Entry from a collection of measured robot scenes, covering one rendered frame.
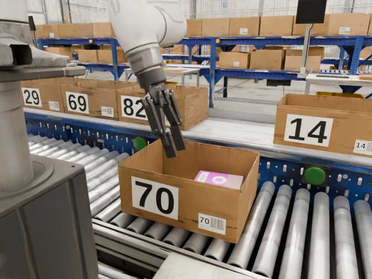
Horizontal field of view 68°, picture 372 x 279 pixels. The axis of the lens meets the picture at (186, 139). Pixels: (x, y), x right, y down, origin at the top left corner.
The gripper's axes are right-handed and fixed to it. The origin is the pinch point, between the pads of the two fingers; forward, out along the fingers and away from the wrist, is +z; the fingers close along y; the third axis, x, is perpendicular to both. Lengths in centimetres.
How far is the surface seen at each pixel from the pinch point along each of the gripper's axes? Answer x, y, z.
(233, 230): 9.6, 0.4, 27.6
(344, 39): 66, -495, -8
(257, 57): -73, -477, -25
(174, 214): -7.3, 1.3, 21.0
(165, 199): -8.4, 1.4, 15.9
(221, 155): -0.2, -28.0, 14.4
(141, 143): -44, -41, 5
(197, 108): -20, -62, -2
